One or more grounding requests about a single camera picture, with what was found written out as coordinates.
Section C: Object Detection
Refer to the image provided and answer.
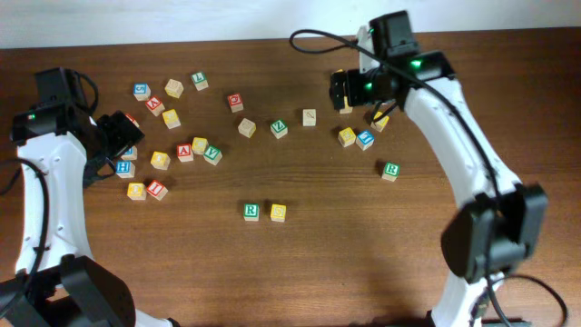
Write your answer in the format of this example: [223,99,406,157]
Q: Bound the green Z block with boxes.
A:
[271,119,289,139]

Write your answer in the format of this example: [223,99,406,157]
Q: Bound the blue H block upper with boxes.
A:
[121,145,138,161]

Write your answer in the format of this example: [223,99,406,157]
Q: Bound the red a block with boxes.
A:
[145,96,165,116]
[176,144,194,163]

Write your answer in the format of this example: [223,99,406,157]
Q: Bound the yellow block right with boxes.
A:
[370,112,389,132]

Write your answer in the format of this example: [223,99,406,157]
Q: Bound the yellow block near A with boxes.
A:
[162,109,181,129]

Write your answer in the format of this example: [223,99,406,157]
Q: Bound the green r block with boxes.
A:
[243,203,260,222]
[381,162,400,182]

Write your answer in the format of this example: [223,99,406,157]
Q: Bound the red A block back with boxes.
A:
[145,96,165,116]

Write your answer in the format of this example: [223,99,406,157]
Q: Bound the yellow O block middle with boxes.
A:
[150,152,171,170]

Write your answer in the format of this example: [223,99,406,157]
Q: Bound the plain top block red-side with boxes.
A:
[302,109,317,127]

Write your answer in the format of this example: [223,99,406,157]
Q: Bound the yellow C block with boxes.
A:
[192,137,209,155]

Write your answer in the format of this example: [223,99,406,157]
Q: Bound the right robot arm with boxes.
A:
[330,11,548,326]

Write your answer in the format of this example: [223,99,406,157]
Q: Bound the plain top wooden block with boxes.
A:
[238,118,256,138]

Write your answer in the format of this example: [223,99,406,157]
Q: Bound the yellow block lower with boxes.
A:
[338,127,357,147]

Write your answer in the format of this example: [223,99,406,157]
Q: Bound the red 9 block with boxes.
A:
[125,114,140,128]

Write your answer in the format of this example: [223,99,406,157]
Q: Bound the yellow o block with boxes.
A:
[150,152,171,170]
[126,183,147,201]

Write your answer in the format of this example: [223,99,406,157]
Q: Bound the green L block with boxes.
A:
[192,72,209,91]

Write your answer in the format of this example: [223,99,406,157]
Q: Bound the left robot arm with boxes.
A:
[1,67,177,326]

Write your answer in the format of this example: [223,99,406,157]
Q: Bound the red I block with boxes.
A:
[146,180,169,201]

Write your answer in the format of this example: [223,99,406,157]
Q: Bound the blue I block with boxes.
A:
[356,130,375,151]

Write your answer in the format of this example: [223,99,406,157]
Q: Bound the yellow S block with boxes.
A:
[271,203,287,223]

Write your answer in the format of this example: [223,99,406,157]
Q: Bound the green V block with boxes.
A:
[203,145,222,165]

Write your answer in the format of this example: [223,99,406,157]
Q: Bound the red Q block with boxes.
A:
[227,94,244,113]

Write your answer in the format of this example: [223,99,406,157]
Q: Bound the yellow O block front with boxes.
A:
[126,183,147,201]

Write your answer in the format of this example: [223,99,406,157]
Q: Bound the blue h block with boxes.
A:
[115,161,135,178]
[121,145,138,161]

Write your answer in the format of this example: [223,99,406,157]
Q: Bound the plain top yellow-side block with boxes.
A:
[164,79,184,99]

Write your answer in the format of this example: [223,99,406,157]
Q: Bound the red A block front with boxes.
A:
[176,144,194,163]

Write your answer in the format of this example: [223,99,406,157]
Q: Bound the blue H block lower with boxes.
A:
[115,161,135,178]

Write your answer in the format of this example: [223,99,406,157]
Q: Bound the blue 5 block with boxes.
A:
[133,83,151,102]

